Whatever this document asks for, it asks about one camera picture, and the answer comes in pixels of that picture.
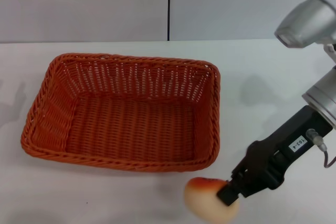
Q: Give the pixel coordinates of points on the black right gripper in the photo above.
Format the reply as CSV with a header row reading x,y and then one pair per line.
x,y
270,161

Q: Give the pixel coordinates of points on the round bread bun with sesame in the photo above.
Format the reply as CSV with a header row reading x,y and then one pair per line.
x,y
202,200

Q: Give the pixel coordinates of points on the orange woven plastic basket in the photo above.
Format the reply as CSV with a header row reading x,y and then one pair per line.
x,y
131,124

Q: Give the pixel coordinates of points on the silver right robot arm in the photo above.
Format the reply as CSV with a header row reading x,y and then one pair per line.
x,y
324,98

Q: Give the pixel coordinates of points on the white number label sticker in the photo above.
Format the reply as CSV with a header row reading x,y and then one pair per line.
x,y
298,144

